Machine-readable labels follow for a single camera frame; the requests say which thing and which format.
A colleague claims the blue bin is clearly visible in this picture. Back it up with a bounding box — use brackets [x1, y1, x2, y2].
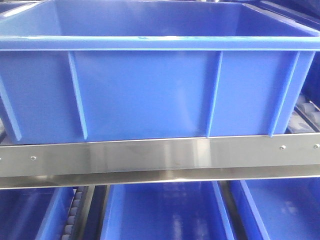
[0, 187, 74, 240]
[229, 177, 320, 240]
[100, 181, 236, 240]

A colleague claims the blue bin lower right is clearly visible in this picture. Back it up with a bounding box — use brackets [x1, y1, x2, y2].
[229, 177, 320, 240]

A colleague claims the lower roller track rail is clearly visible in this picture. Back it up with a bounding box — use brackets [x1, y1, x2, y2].
[60, 186, 89, 240]

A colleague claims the large blue plastic box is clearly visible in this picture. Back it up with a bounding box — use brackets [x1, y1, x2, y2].
[0, 0, 320, 144]

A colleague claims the lower steel rack beam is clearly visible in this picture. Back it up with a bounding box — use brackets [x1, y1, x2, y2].
[0, 133, 320, 189]

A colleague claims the blue bin lower centre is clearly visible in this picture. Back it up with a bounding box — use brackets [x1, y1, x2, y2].
[100, 181, 236, 240]

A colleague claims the blue bin lower left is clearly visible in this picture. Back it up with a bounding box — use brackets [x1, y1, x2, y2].
[0, 187, 74, 240]

